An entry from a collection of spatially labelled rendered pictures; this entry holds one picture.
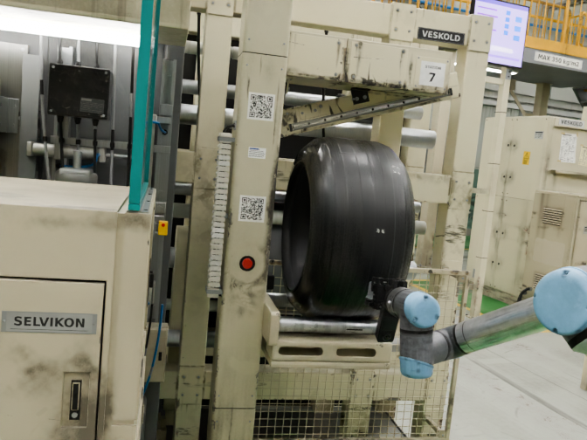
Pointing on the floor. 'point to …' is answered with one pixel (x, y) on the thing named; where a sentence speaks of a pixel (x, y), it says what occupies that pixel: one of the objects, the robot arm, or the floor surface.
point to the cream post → (243, 312)
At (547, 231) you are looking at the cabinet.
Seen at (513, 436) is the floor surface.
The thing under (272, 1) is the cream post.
